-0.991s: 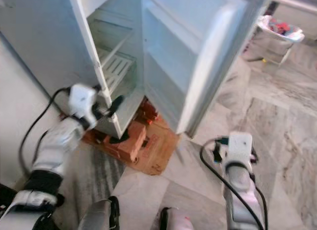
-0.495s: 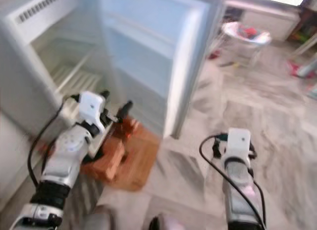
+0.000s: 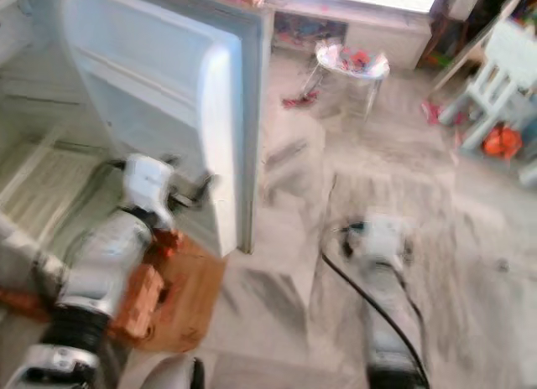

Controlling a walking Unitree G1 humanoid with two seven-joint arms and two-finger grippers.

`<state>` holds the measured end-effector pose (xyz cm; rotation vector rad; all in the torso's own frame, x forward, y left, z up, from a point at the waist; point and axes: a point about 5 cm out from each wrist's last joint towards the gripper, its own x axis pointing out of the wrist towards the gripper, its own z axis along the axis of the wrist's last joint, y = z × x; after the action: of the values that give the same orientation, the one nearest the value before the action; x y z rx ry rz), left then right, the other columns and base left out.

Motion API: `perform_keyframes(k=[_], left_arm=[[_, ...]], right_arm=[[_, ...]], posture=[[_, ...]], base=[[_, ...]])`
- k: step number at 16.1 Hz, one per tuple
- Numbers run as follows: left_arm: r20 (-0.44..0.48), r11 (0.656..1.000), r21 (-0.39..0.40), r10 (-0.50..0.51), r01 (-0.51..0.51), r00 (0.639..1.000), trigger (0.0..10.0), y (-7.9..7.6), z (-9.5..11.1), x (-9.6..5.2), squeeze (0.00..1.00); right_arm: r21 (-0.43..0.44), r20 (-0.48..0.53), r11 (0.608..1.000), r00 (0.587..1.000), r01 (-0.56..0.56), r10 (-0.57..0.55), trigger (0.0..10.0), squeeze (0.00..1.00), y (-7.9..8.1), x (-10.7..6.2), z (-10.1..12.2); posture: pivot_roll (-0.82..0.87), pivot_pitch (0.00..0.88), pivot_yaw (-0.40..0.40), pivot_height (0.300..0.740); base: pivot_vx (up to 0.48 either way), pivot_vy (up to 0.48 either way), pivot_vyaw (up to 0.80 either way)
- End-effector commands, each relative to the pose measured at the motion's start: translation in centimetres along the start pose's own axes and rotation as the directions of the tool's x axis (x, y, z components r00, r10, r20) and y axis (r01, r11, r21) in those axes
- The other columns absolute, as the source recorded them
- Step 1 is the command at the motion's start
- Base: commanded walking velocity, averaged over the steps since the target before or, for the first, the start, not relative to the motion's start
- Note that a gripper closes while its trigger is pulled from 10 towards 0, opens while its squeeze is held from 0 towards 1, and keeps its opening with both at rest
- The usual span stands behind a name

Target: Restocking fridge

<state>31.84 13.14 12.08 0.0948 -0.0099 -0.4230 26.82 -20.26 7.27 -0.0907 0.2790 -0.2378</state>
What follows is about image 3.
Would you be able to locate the red brick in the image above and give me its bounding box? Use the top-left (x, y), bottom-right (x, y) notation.
top-left (0, 287), bottom-right (64, 323)
top-left (113, 266), bottom-right (167, 340)

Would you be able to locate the white fridge door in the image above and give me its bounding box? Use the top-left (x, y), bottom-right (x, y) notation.
top-left (60, 0), bottom-right (274, 257)

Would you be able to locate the brown cardboard box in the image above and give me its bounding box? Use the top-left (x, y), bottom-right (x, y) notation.
top-left (126, 230), bottom-right (227, 354)

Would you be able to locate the grey left robot leg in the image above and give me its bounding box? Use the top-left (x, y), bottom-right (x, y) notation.
top-left (141, 354), bottom-right (206, 389)

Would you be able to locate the white fridge shelf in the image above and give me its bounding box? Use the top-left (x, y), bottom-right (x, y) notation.
top-left (4, 142), bottom-right (102, 239)

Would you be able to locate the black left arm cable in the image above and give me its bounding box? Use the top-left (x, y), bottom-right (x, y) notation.
top-left (63, 158), bottom-right (135, 264)

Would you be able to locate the orange toy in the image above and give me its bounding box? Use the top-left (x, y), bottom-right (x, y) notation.
top-left (482, 123), bottom-right (525, 161)

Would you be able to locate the white round stool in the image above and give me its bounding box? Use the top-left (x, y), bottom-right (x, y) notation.
top-left (315, 39), bottom-right (391, 117)

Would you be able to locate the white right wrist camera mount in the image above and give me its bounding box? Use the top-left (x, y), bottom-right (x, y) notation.
top-left (357, 213), bottom-right (412, 264)

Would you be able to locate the white wooden chair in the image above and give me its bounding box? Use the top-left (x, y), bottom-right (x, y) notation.
top-left (441, 20), bottom-right (537, 151)

